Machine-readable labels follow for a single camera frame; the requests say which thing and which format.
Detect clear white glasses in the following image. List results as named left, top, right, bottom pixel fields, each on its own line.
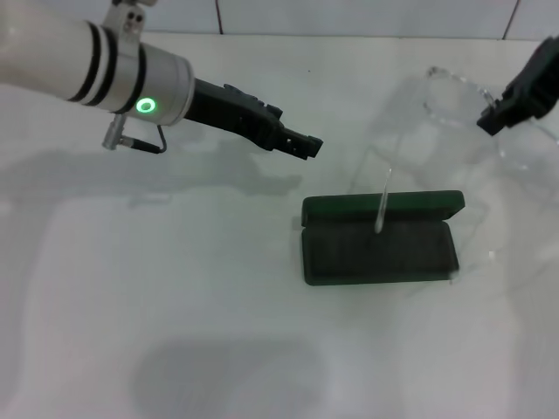
left=374, top=65, right=559, bottom=285

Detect left wrist camera silver box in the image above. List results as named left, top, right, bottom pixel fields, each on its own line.
left=108, top=0, right=161, bottom=10

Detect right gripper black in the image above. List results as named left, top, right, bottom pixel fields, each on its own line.
left=475, top=37, right=559, bottom=138

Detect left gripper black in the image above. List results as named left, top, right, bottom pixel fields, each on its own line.
left=184, top=77, right=325, bottom=161

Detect green glasses case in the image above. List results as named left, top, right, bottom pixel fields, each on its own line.
left=300, top=189, right=466, bottom=287

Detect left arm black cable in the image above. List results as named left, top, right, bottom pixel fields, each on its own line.
left=100, top=114, right=169, bottom=155

